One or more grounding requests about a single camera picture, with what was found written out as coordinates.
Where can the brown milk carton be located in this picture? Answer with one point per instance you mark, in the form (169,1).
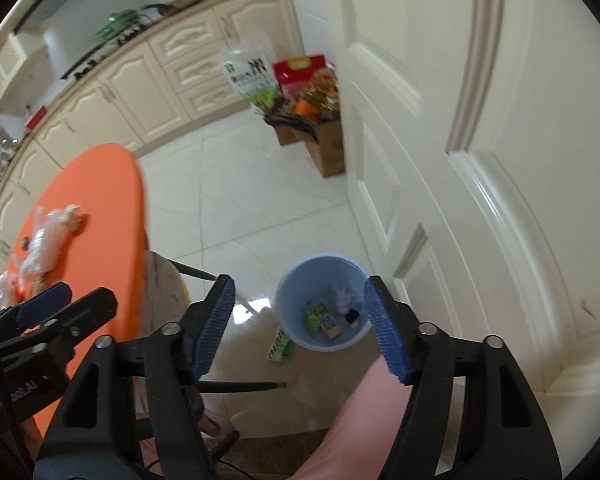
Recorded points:
(330,326)

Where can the white rice bag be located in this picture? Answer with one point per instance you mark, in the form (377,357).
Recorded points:
(248,67)

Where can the yellow green snack bag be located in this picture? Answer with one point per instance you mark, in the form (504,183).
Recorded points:
(314,317)

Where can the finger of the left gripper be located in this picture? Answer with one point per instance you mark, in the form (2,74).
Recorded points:
(72,324)
(44,305)

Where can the green checkered wrapper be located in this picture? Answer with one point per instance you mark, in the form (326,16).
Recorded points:
(280,348)

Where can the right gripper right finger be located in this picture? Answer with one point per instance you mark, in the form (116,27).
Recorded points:
(471,412)

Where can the clear twisted plastic wrapper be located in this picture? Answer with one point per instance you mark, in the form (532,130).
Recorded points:
(8,290)

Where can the white rolled plastic bag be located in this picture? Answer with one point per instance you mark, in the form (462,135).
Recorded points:
(50,232)

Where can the black plastic bag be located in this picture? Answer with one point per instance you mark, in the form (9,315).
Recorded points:
(353,318)

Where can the pink trouser leg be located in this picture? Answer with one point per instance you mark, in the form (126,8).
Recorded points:
(359,441)

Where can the light blue trash bin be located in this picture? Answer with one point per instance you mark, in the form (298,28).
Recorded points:
(309,283)

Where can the white door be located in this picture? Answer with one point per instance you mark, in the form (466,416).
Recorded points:
(472,133)

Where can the gas stove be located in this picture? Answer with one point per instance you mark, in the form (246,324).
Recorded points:
(96,55)

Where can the brown cardboard box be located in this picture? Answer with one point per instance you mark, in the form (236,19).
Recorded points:
(324,142)

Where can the orange round table mat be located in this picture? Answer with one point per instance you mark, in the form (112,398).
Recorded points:
(106,183)

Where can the green electric pot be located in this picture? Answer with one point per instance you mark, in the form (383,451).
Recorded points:
(116,22)

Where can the crumpled paper ball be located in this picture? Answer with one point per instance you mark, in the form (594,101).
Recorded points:
(72,218)

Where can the steel wok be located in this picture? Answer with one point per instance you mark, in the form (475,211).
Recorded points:
(166,10)

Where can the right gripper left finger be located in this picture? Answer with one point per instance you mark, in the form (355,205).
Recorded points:
(93,434)

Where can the pink printed plastic bag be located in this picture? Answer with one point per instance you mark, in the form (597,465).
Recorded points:
(342,300)

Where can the red gift bag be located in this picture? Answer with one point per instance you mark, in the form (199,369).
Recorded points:
(294,74)

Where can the red basin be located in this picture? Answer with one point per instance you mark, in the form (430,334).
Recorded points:
(35,117)

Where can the lower kitchen cabinets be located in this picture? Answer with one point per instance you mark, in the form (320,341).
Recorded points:
(146,93)

